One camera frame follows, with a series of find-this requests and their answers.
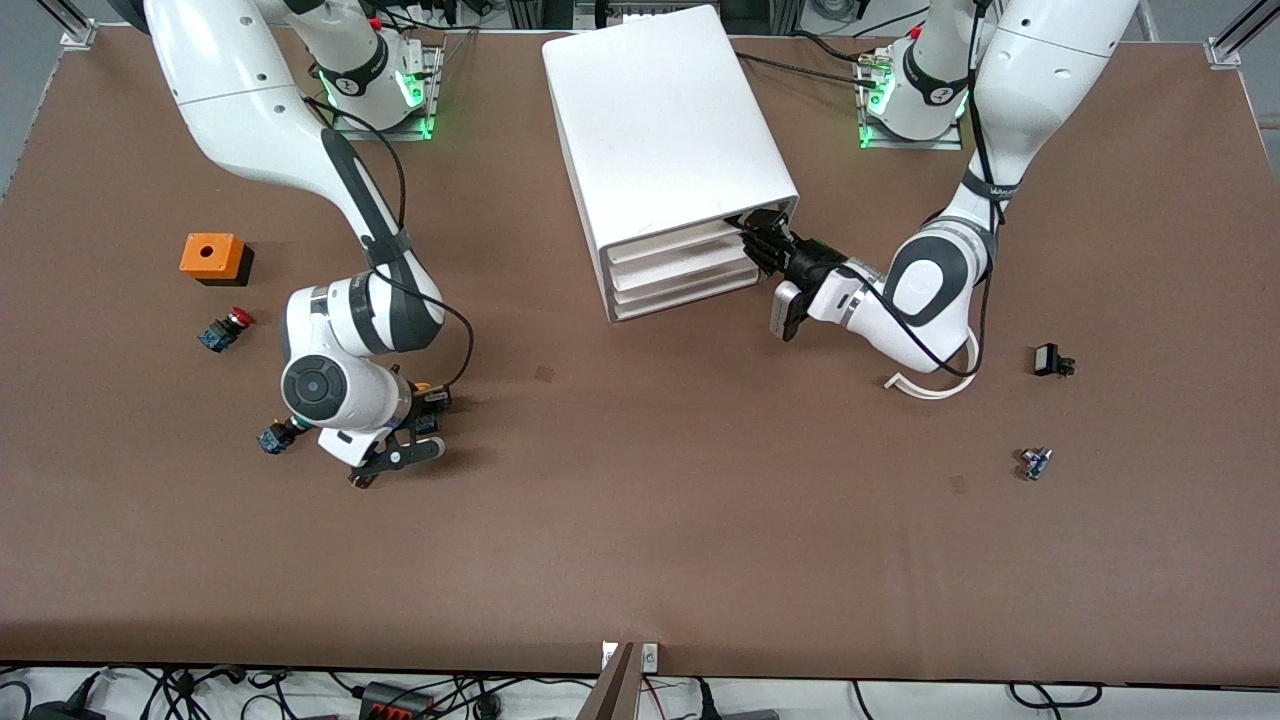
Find brown wooden post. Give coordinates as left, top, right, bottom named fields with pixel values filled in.
left=577, top=643, right=642, bottom=720

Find orange box with hole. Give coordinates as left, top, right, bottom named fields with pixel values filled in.
left=179, top=233, right=255, bottom=288

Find aluminium frame profile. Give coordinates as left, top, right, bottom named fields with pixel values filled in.
left=38, top=0, right=99, bottom=50
left=1207, top=0, right=1280, bottom=67

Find looped black floor cable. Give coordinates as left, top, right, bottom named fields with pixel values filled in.
left=1007, top=681, right=1104, bottom=710

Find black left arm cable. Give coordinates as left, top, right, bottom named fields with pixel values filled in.
left=878, top=0, right=1013, bottom=380

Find thick black power cable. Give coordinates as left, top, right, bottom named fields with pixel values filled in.
left=735, top=50, right=883, bottom=91

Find thin black cable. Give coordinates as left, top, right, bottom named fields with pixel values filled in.
left=788, top=30, right=883, bottom=67

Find white cabinet drawer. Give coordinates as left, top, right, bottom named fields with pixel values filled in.
left=609, top=232, right=766, bottom=289
left=606, top=204, right=782, bottom=265
left=614, top=272, right=766, bottom=321
left=612, top=258, right=769, bottom=305

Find white drawer cabinet shell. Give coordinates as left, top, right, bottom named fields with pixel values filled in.
left=541, top=4, right=801, bottom=324

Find red push button switch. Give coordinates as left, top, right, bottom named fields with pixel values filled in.
left=197, top=307, right=256, bottom=354

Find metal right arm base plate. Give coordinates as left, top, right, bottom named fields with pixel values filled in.
left=329, top=40, right=444, bottom=142

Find black plug with cable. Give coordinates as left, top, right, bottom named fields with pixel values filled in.
left=25, top=668, right=109, bottom=720

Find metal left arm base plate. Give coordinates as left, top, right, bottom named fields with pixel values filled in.
left=856, top=45, right=966, bottom=152

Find green push button switch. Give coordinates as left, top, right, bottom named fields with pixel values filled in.
left=257, top=414, right=301, bottom=456

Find white curved plastic strip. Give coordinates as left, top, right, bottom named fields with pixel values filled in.
left=884, top=330, right=982, bottom=401

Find black power strip red switches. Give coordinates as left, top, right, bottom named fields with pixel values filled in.
left=359, top=681, right=438, bottom=720

